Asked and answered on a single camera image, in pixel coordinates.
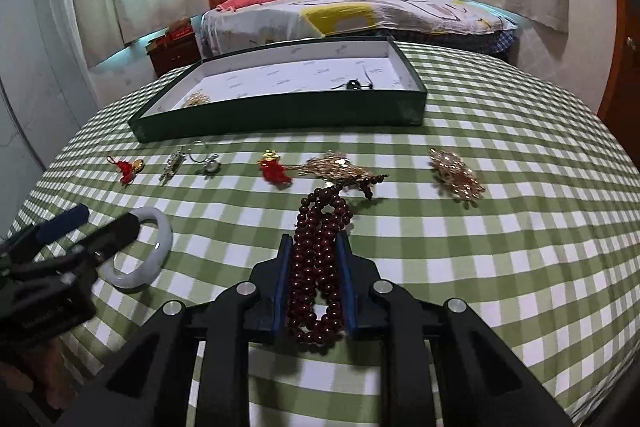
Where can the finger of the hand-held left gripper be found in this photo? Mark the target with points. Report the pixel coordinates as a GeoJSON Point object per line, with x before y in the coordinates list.
{"type": "Point", "coordinates": [117, 231]}
{"type": "Point", "coordinates": [65, 220]}

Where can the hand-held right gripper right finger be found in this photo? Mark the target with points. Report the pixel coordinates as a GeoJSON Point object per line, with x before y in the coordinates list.
{"type": "Point", "coordinates": [347, 292]}

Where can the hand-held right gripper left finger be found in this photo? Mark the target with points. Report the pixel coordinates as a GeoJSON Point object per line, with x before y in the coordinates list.
{"type": "Point", "coordinates": [283, 292]}

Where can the white jade bangle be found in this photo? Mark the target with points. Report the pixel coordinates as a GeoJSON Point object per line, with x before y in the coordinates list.
{"type": "Point", "coordinates": [163, 232]}

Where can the red charm with gold bell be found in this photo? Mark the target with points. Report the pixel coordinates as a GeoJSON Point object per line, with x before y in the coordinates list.
{"type": "Point", "coordinates": [127, 170]}

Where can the gold pearl flower brooch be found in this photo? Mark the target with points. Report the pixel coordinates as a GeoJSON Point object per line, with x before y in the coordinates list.
{"type": "Point", "coordinates": [457, 175]}

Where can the green shallow cardboard box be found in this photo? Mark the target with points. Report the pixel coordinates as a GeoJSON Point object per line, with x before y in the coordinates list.
{"type": "Point", "coordinates": [280, 118]}

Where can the silver crystal brooch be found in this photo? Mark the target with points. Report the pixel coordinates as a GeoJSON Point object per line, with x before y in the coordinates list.
{"type": "Point", "coordinates": [172, 164]}

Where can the red tassel charm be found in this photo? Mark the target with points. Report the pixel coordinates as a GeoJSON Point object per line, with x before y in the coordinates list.
{"type": "Point", "coordinates": [274, 170]}

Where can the gold leaf brooch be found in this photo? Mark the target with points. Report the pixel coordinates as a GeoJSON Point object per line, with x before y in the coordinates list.
{"type": "Point", "coordinates": [335, 169]}

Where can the frosted glass sliding door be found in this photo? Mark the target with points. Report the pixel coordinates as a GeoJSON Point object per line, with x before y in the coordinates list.
{"type": "Point", "coordinates": [35, 82]}

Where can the small gold brooch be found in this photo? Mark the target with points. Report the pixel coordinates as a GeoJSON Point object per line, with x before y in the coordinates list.
{"type": "Point", "coordinates": [196, 100]}

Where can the dark wooden nightstand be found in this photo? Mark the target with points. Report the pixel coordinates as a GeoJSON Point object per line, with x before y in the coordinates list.
{"type": "Point", "coordinates": [175, 54]}

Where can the red box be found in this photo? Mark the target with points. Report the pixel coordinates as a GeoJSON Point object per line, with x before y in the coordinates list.
{"type": "Point", "coordinates": [181, 30]}

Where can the printed white bedspread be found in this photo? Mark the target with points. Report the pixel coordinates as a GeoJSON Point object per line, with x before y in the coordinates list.
{"type": "Point", "coordinates": [400, 14]}

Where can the blue plaid bed sheet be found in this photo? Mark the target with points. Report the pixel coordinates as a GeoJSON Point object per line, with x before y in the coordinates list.
{"type": "Point", "coordinates": [480, 41]}

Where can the brown wooden door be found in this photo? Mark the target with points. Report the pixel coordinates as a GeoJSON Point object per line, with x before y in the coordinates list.
{"type": "Point", "coordinates": [622, 72]}

